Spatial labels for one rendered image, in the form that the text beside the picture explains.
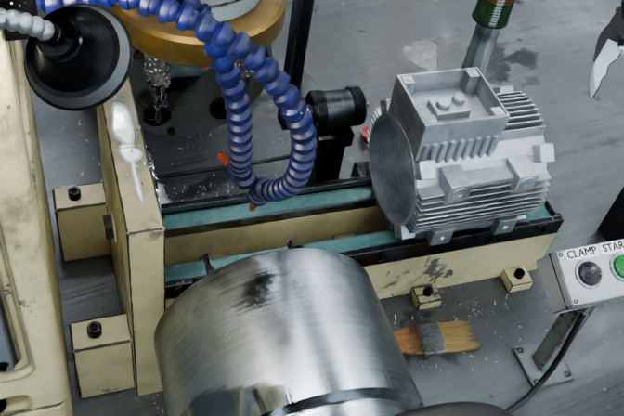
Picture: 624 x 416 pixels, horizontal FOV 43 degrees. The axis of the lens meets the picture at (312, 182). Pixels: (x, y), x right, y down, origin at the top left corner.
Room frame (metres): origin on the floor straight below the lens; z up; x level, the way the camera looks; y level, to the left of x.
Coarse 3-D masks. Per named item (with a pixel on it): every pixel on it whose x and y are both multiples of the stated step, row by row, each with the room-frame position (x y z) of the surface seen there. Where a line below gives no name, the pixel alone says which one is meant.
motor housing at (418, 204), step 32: (512, 96) 0.89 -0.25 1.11; (384, 128) 0.87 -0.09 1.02; (512, 128) 0.83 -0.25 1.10; (544, 128) 0.85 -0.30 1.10; (384, 160) 0.86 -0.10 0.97; (480, 160) 0.79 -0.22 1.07; (384, 192) 0.82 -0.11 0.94; (416, 192) 0.73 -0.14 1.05; (480, 192) 0.76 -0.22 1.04; (544, 192) 0.80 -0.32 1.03; (416, 224) 0.71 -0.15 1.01; (448, 224) 0.74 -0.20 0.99; (480, 224) 0.77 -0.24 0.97
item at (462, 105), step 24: (432, 72) 0.86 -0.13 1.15; (456, 72) 0.87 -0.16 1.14; (480, 72) 0.88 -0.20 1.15; (408, 96) 0.80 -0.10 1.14; (432, 96) 0.85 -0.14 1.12; (456, 96) 0.83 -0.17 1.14; (480, 96) 0.86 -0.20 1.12; (408, 120) 0.79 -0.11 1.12; (456, 120) 0.81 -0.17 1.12; (480, 120) 0.78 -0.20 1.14; (504, 120) 0.80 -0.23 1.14; (432, 144) 0.76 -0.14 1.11; (456, 144) 0.77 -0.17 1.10; (480, 144) 0.79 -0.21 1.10
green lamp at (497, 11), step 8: (480, 0) 1.19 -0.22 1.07; (480, 8) 1.18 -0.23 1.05; (488, 8) 1.17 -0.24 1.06; (496, 8) 1.17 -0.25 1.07; (504, 8) 1.17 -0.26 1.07; (480, 16) 1.17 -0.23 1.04; (488, 16) 1.17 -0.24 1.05; (496, 16) 1.17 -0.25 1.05; (504, 16) 1.17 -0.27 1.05; (488, 24) 1.17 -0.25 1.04; (496, 24) 1.17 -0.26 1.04; (504, 24) 1.18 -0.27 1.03
